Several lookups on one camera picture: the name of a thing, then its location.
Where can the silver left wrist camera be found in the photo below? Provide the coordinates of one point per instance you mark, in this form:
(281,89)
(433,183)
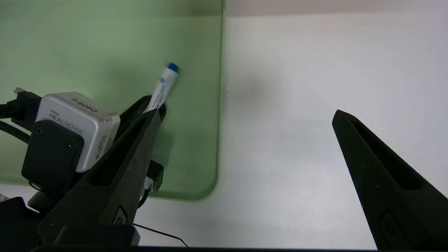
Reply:
(87,122)

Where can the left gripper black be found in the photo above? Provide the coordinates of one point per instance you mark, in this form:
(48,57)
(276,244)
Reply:
(155,175)

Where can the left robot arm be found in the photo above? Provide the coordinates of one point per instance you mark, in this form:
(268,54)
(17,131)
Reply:
(14,220)

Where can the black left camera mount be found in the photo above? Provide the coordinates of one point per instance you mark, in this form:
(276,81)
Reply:
(49,157)

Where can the white marker blue cap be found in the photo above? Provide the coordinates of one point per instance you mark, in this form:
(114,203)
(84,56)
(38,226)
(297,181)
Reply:
(162,87)

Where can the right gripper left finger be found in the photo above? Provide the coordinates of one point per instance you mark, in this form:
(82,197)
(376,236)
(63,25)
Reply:
(115,175)

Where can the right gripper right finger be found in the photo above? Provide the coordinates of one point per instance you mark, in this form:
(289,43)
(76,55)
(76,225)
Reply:
(395,189)

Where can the green plastic tray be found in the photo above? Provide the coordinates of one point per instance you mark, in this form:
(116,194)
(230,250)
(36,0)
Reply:
(105,52)

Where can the thin black zip tie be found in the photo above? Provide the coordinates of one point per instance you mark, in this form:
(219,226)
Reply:
(164,233)

